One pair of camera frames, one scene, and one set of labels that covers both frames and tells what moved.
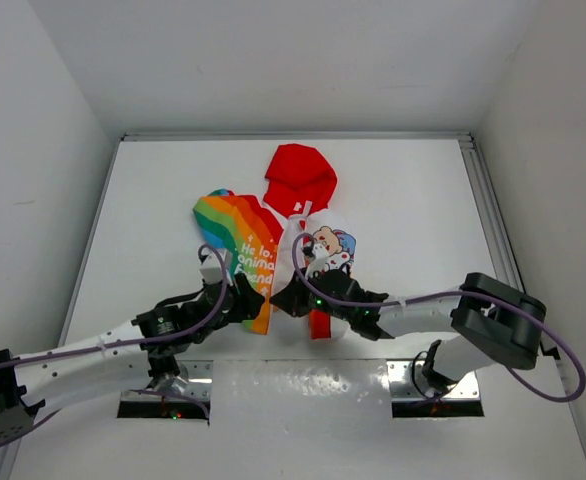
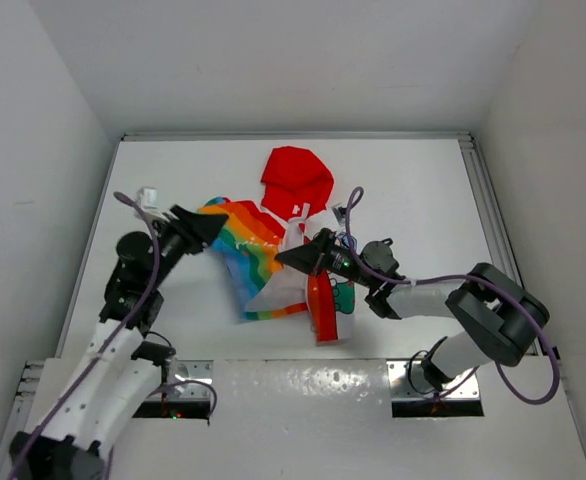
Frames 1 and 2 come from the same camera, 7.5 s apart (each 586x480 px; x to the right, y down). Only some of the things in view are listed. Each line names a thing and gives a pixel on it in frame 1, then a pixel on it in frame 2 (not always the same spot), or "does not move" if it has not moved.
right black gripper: [292, 298] → [304, 258]
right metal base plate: [408, 381] does not move
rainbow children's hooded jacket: [267, 242] does not move
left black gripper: [247, 301] → [199, 229]
